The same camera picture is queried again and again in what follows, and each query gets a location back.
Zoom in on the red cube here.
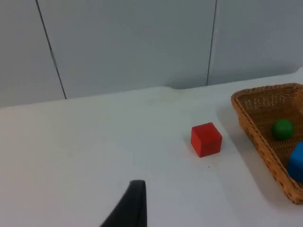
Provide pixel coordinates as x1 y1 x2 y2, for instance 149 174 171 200
190 122 223 158

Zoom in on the green ball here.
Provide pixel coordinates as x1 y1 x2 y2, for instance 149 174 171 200
271 118 295 141

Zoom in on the blue cube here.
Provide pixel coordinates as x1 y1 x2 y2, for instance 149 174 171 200
285 141 303 183

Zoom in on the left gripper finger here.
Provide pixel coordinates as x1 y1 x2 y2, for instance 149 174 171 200
99 180 148 227

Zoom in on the brown wicker basket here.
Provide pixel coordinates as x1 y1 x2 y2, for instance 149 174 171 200
231 82 303 205

